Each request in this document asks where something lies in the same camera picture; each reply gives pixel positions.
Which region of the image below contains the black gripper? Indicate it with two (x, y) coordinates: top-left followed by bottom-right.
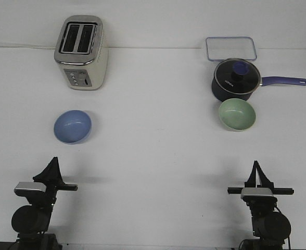
(227, 160), (294, 202)
(33, 157), (78, 202)

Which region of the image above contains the blue bowl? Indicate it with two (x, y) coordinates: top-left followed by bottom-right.
(54, 110), (92, 144)

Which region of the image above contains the green bowl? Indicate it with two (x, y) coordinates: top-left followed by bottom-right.
(218, 98), (257, 131)

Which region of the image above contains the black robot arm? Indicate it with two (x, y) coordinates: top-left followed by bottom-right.
(11, 157), (78, 249)
(227, 160), (294, 249)

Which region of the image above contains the dark blue saucepan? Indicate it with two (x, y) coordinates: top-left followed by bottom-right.
(211, 76), (306, 102)

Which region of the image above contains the glass pot lid blue knob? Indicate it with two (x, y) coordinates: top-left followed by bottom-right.
(214, 58), (261, 83)

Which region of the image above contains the silver two-slot toaster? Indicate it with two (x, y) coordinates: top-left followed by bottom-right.
(54, 15), (109, 91)

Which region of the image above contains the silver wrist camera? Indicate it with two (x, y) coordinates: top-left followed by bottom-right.
(14, 182), (46, 197)
(240, 187), (273, 199)

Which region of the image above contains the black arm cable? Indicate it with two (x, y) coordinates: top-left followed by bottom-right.
(272, 203), (292, 250)

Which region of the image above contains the white toaster power cord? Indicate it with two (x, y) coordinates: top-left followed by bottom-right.
(0, 44), (58, 51)

